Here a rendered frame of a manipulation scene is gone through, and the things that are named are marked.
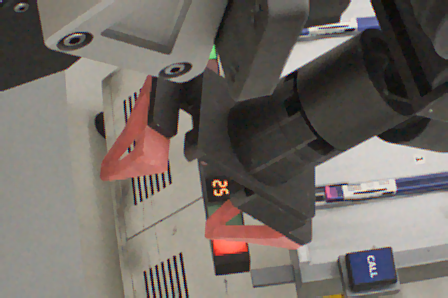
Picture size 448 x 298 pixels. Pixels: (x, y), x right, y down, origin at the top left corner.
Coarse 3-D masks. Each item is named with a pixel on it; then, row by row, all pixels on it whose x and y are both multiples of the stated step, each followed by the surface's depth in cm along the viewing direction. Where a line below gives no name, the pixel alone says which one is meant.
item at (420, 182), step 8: (416, 176) 121; (424, 176) 121; (432, 176) 122; (440, 176) 122; (400, 184) 121; (408, 184) 121; (416, 184) 121; (424, 184) 121; (432, 184) 121; (440, 184) 121; (336, 192) 120; (400, 192) 121; (328, 200) 120; (336, 200) 120
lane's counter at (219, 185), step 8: (216, 176) 122; (224, 176) 122; (208, 184) 122; (216, 184) 122; (224, 184) 122; (208, 192) 121; (216, 192) 121; (224, 192) 121; (208, 200) 121; (216, 200) 121
